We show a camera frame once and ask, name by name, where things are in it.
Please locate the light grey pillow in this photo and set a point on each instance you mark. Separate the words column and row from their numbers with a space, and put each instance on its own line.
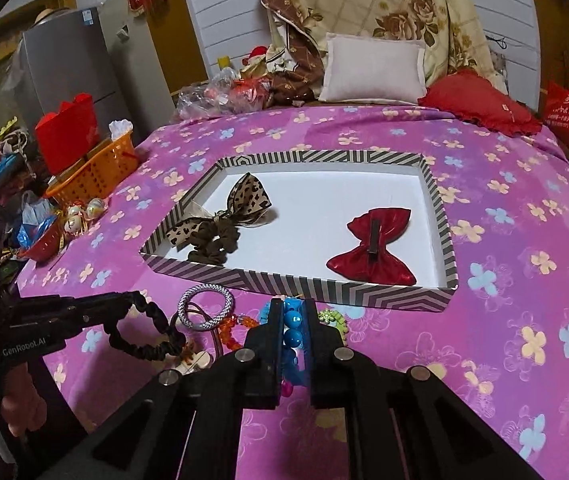
column 367, row 69

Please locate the person's left hand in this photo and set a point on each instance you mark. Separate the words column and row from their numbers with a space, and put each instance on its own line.
column 22, row 408

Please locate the striped black white box tray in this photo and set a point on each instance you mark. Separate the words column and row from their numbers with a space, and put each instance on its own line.
column 314, row 196

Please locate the brown patterned blanket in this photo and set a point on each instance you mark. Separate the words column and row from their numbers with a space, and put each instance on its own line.
column 293, row 62

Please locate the red satin bow clip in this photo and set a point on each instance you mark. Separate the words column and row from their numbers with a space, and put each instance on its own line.
column 370, row 261

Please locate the red gift bag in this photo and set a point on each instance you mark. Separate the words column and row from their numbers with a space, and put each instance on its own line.
column 67, row 135

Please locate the white gold ornament ball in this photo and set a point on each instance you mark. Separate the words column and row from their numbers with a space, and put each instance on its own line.
column 94, row 209

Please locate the clear plastic bag of items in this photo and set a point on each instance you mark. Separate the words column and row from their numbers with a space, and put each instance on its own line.
column 227, row 93

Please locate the orange plastic basket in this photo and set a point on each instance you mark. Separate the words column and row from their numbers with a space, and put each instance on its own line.
column 97, row 176

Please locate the grey refrigerator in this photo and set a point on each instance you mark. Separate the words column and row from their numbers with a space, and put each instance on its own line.
column 62, row 55

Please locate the red cushion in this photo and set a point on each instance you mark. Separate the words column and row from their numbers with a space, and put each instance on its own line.
column 472, row 98

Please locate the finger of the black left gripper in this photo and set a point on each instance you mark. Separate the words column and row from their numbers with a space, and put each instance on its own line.
column 99, row 309

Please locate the beige floral quilt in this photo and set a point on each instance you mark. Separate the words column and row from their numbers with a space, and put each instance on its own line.
column 450, row 29

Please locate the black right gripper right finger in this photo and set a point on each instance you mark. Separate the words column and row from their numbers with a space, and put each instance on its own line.
column 402, row 425

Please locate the small red bowl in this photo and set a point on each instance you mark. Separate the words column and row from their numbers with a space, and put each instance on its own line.
column 46, row 244

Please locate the pink floral bed sheet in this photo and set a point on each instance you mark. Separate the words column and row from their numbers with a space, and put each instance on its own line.
column 502, row 344

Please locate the leopard bow brown scrunchie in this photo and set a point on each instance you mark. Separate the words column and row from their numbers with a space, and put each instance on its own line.
column 212, row 239

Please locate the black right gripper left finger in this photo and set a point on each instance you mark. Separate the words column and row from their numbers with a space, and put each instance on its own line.
column 185, row 427

